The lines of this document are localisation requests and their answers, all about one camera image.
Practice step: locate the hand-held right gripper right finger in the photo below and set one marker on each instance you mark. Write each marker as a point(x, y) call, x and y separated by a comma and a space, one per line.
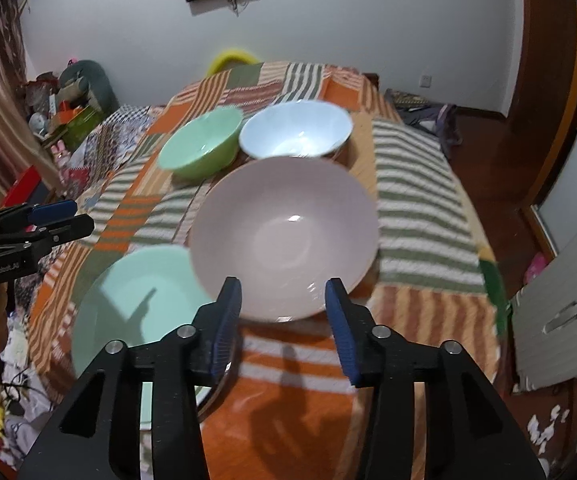
point(341, 330)

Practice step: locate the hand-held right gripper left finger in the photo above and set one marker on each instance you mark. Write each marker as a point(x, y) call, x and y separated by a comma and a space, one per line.
point(226, 325)

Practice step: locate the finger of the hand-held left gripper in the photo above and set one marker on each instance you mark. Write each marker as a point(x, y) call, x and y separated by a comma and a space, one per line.
point(76, 226)
point(53, 211)

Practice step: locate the green plate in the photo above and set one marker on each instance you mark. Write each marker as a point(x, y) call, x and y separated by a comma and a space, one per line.
point(128, 300)

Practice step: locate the pink bowl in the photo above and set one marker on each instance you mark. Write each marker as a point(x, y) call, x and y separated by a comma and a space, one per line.
point(288, 230)

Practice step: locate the green bowl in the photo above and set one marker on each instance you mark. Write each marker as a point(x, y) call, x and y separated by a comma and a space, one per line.
point(198, 145)

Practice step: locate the white bowl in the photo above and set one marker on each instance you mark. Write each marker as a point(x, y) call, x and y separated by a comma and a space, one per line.
point(293, 130)

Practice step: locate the red box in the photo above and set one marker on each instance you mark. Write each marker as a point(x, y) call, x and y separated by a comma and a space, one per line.
point(26, 185)

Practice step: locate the pink bunny toy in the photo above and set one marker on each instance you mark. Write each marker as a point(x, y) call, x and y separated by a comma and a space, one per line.
point(60, 152)

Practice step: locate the checked patterned quilt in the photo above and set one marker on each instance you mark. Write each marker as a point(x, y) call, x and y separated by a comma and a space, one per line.
point(113, 130)

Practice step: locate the striped patchwork blanket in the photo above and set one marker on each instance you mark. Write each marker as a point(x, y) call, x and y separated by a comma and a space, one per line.
point(418, 185)

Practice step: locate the yellow foam tube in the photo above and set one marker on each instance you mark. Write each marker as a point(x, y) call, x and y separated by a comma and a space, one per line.
point(228, 55)

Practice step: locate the grey backpack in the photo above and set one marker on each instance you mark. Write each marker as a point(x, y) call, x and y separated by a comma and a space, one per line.
point(418, 105)

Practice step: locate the wooden door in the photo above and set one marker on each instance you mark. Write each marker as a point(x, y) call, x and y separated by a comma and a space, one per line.
point(543, 60)

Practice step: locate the white wall socket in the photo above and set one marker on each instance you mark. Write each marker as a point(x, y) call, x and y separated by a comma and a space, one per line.
point(426, 80)

